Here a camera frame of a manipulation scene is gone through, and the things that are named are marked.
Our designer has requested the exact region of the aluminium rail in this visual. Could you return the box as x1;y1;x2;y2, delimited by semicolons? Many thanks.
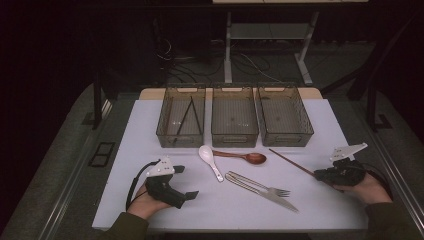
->
34;98;114;240
358;121;424;233

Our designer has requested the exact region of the white floor cable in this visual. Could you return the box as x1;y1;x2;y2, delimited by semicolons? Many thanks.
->
239;52;283;83

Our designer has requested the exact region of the white ceramic spoon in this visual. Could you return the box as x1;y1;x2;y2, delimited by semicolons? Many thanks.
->
198;144;225;183

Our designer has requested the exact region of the steel fork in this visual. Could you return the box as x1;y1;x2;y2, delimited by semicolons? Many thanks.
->
228;170;292;198

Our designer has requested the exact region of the grey metal desk frame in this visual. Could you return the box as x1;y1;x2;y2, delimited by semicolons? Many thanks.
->
212;0;369;86

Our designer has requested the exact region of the brown wooden spoon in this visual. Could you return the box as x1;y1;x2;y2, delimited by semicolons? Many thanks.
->
212;150;268;165

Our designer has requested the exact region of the person's left hand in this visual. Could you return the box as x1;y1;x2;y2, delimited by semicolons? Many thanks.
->
126;184;173;221

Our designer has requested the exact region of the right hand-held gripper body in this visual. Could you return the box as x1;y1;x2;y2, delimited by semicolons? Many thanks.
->
329;142;369;188

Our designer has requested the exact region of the bundle of black floor cables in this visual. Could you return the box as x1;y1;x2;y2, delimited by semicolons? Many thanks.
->
156;33;271;84

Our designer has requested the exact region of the clear grey plastic bin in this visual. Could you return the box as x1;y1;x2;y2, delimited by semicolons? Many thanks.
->
155;83;207;149
210;82;260;149
255;82;315;148

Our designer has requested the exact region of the right hand-held gripper cable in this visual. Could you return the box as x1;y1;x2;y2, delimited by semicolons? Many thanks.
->
363;162;395;201

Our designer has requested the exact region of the brown wooden chopstick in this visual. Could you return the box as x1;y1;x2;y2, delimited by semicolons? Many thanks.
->
268;148;345;194

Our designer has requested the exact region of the black metal stand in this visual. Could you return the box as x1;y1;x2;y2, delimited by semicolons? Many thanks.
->
92;71;116;131
364;76;394;133

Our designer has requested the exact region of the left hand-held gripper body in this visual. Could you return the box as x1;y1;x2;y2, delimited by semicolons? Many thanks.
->
144;157;188;210

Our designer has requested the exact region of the person's right hand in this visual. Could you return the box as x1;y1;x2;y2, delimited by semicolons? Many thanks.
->
334;173;394;205

